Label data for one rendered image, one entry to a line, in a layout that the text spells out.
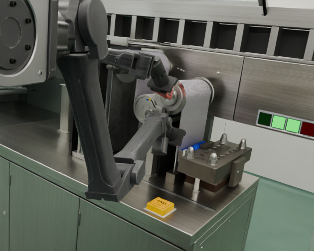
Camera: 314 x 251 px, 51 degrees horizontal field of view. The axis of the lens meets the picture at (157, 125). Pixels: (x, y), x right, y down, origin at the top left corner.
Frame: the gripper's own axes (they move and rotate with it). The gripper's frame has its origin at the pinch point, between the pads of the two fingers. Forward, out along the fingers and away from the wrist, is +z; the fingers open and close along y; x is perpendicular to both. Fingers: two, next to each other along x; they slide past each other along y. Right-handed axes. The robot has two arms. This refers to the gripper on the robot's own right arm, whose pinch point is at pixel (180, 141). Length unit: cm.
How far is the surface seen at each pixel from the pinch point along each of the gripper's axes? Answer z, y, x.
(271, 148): 263, -23, 67
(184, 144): 4.1, 0.3, -0.1
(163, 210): -18.5, 13.3, -26.8
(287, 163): 269, -2, 57
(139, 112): -5.3, -21.0, 5.8
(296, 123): 20.2, 37.0, 25.2
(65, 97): 4, -77, 5
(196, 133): 10.9, 0.3, 7.5
